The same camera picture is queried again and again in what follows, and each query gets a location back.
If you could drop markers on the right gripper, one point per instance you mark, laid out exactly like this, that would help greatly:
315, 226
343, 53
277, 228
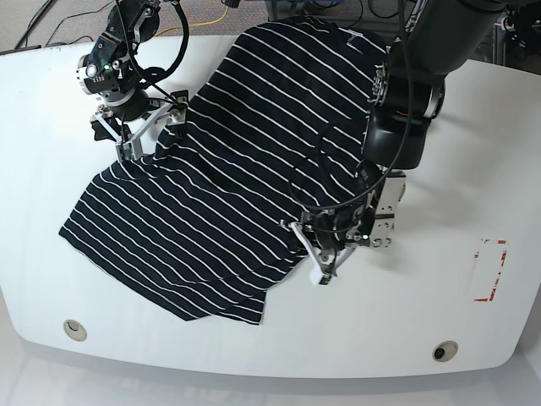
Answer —
122, 122

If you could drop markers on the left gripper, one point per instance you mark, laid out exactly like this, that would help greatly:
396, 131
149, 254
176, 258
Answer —
330, 237

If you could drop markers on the black white striped t-shirt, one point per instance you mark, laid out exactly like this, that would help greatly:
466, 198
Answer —
195, 227

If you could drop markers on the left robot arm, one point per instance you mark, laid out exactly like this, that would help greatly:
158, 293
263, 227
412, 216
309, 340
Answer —
436, 38

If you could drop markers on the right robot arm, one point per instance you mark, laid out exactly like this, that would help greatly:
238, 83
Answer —
127, 90

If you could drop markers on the red tape rectangle marking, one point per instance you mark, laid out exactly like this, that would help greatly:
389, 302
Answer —
489, 261

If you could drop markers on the white power strip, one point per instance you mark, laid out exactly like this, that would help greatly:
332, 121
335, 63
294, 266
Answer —
508, 25

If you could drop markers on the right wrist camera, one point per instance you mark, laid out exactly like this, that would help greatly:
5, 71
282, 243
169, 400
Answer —
129, 151

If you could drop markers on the right table cable grommet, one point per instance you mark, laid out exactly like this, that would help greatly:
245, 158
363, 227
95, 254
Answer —
445, 351

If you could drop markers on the table cable grommet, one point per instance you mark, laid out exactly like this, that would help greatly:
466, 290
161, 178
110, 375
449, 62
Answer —
75, 330
445, 351

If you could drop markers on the left table cable grommet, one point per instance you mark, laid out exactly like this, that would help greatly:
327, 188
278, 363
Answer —
75, 330

